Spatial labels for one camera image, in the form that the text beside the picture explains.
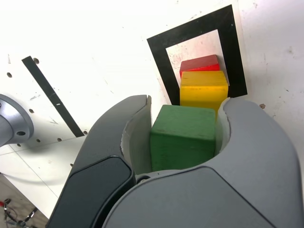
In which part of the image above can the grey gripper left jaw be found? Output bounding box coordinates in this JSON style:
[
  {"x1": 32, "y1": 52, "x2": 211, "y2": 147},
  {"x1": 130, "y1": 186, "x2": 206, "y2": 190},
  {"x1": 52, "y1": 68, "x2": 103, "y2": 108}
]
[{"x1": 46, "y1": 94, "x2": 153, "y2": 228}]

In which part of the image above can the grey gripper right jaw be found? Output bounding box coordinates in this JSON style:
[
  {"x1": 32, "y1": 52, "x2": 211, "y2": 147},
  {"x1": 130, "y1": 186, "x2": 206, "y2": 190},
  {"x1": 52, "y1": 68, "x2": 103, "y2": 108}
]
[{"x1": 101, "y1": 96, "x2": 304, "y2": 228}]

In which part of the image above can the green cube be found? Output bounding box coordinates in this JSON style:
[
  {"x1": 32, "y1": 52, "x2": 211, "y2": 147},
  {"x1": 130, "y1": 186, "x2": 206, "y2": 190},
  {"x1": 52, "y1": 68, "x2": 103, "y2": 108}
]
[{"x1": 149, "y1": 104, "x2": 217, "y2": 172}]

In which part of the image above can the yellow cube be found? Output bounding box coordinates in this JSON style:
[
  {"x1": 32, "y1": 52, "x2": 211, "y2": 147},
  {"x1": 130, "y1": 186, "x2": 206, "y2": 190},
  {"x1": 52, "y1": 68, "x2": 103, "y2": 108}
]
[{"x1": 179, "y1": 70, "x2": 229, "y2": 122}]

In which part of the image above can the red cube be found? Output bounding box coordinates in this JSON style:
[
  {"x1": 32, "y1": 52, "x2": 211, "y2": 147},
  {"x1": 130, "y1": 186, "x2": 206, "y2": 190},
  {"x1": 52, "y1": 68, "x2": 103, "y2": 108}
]
[{"x1": 180, "y1": 54, "x2": 220, "y2": 74}]

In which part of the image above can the black tape square outline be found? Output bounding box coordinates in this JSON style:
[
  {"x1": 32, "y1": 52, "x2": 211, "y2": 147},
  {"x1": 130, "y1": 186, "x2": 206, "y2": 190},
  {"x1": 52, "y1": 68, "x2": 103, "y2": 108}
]
[{"x1": 146, "y1": 4, "x2": 248, "y2": 106}]

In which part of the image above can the black tape strip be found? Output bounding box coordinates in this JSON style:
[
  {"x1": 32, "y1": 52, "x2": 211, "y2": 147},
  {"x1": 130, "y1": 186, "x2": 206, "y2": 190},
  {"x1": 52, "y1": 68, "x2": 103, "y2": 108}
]
[{"x1": 21, "y1": 56, "x2": 86, "y2": 138}]

